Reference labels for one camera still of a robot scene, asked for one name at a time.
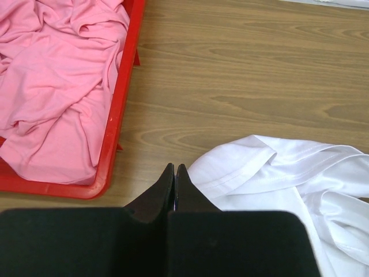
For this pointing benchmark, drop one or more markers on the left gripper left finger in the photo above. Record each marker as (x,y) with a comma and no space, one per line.
(94,241)

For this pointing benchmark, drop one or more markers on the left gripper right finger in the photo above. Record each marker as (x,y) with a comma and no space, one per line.
(205,241)

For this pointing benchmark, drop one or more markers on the white t shirt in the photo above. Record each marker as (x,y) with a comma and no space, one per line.
(324,185)

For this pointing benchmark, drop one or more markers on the red plastic bin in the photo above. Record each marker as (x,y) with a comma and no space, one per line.
(12,183)

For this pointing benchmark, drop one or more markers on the crumpled pink t shirt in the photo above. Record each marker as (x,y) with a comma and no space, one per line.
(59,67)

